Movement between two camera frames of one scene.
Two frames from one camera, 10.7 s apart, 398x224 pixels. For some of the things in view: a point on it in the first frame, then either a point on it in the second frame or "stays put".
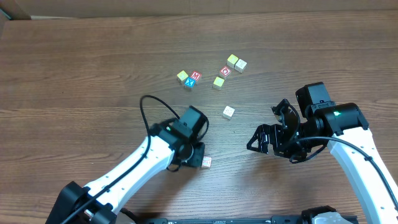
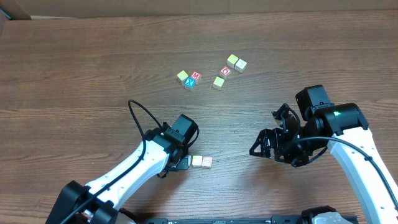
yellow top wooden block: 181,76 stays put
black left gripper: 196,157 → 181,163
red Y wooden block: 206,162 stays put
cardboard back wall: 37,9 stays put
